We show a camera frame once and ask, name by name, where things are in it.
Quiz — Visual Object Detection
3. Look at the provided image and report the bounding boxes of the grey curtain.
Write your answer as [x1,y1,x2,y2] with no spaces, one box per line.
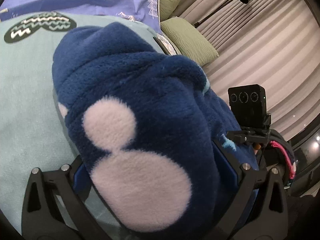
[174,0,319,139]

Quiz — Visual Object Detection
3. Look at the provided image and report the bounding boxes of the black camera box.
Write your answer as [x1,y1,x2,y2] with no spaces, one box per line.
[228,84,267,128]

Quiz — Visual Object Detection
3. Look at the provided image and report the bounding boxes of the green pillow far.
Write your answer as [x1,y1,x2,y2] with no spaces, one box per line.
[159,0,180,22]

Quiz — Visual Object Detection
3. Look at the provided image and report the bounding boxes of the teal bed sheet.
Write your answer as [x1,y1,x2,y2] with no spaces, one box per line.
[1,12,163,239]

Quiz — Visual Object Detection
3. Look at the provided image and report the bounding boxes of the black floor lamp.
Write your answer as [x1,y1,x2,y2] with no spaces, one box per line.
[193,0,251,28]

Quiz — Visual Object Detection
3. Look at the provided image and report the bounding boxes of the green pillow near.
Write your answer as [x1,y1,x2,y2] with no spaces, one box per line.
[161,17,219,67]

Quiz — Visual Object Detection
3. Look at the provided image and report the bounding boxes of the green pillow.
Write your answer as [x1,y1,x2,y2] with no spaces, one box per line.
[161,17,219,67]
[159,0,180,22]

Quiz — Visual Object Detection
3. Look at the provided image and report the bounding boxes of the navy fleece garment white dots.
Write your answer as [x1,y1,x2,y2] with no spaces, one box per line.
[52,22,258,239]

